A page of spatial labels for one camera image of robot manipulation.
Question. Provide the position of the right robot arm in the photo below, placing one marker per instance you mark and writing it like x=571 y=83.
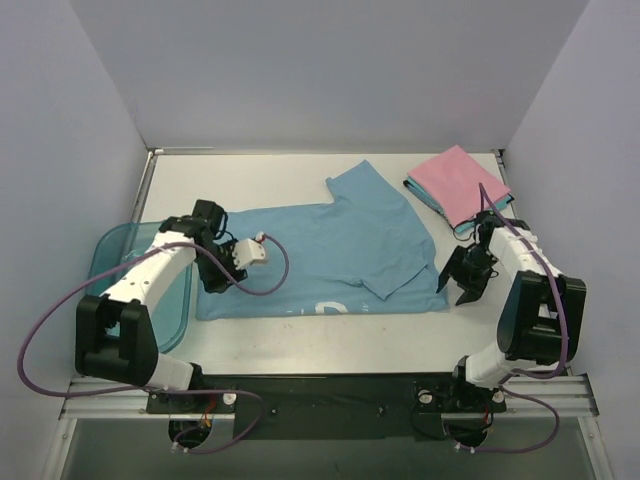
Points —
x=539 y=326

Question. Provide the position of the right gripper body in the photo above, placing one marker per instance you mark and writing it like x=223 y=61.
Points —
x=470 y=270

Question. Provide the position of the light blue t shirt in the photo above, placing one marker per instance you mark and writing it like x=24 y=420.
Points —
x=366 y=252

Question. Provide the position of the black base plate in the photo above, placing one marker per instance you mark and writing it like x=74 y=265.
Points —
x=338 y=406

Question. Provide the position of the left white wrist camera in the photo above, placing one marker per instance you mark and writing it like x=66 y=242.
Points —
x=249 y=252

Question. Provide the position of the folded teal t shirt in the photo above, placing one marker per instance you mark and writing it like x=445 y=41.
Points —
x=427 y=200

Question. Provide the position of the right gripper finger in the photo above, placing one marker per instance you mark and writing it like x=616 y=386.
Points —
x=451 y=270
x=472 y=291

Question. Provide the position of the teal plastic bin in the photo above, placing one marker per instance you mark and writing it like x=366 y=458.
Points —
x=127 y=241

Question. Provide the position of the aluminium frame rail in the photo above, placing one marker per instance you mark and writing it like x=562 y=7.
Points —
x=570 y=396

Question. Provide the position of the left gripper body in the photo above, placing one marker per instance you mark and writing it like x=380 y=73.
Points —
x=215 y=275

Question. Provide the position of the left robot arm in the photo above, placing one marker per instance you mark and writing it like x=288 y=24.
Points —
x=115 y=339

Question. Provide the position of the folded pink t shirt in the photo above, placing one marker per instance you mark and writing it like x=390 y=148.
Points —
x=451 y=182

